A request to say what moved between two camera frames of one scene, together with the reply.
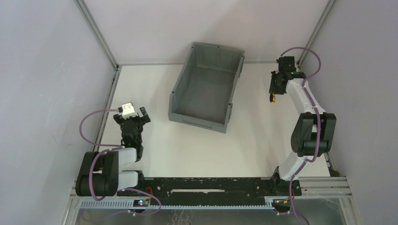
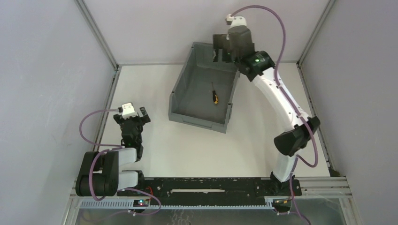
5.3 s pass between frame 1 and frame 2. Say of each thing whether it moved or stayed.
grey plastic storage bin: stayed
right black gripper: moved
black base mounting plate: stayed
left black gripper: stayed
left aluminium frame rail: stayed
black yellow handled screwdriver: moved
